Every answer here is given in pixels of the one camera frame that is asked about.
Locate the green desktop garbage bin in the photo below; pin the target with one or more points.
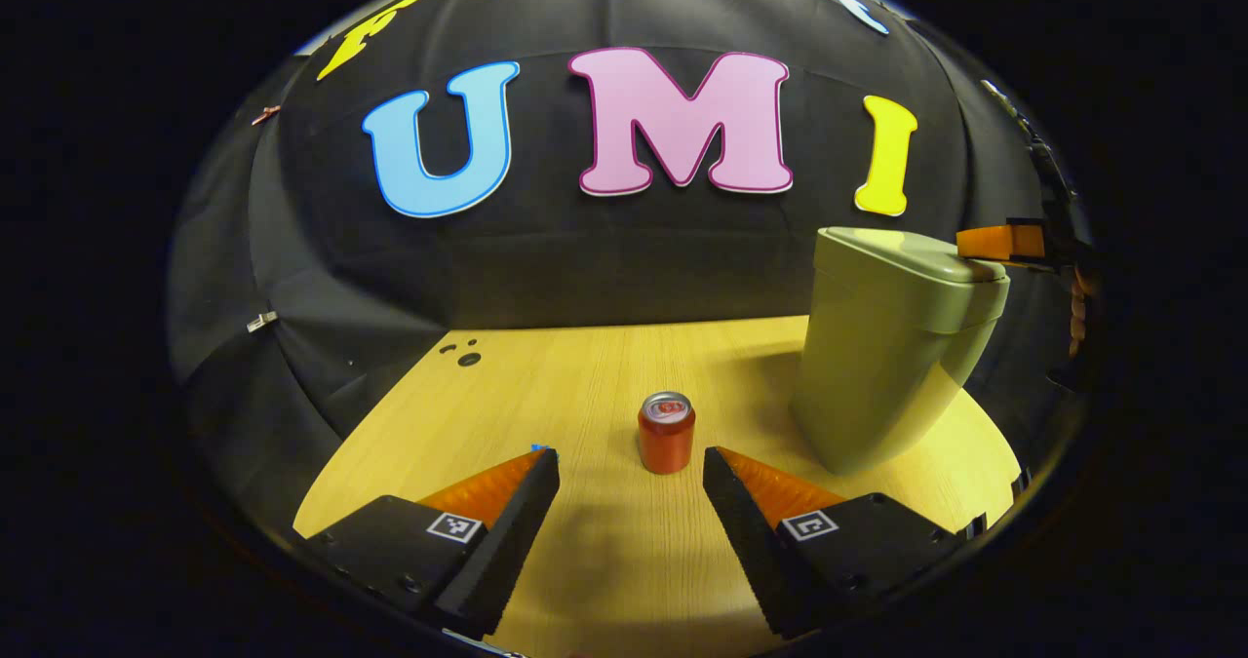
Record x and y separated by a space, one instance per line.
877 366

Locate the red pop can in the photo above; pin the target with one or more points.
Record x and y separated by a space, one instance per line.
666 439

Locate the silver metal clip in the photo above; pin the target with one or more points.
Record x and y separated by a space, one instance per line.
261 322

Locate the wooden desktop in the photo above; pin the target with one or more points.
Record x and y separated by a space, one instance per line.
585 385

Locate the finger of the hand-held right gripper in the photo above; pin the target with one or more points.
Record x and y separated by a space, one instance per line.
1004 242

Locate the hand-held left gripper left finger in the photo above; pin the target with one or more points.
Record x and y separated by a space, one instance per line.
512 541

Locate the copper metal clip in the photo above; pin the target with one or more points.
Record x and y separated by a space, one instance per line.
265 114

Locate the black backdrop cloth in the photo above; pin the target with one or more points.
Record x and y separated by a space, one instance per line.
634 249

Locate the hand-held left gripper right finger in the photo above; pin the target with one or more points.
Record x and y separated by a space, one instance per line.
751 551

